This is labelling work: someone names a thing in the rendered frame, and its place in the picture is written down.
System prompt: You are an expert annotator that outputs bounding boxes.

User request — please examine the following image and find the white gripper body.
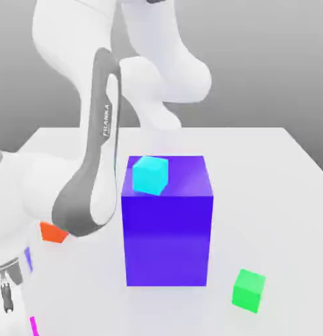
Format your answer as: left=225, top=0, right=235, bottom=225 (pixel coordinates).
left=0, top=314, right=33, bottom=336

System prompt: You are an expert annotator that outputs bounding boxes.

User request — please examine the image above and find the small magenta cube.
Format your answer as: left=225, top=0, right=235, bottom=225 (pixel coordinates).
left=29, top=316, right=41, bottom=336

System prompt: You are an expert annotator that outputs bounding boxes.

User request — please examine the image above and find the small orange cube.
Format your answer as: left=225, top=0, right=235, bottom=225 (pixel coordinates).
left=39, top=221, right=70, bottom=244

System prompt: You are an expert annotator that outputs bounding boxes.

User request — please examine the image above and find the small cyan cube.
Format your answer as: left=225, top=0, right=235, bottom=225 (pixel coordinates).
left=131, top=155, right=169, bottom=197

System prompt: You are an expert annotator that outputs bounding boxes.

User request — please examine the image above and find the small green cube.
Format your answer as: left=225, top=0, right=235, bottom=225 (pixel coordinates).
left=231, top=268, right=267, bottom=314

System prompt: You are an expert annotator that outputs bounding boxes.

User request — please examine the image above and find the large blue box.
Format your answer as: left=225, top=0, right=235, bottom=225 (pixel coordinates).
left=121, top=155, right=214, bottom=287

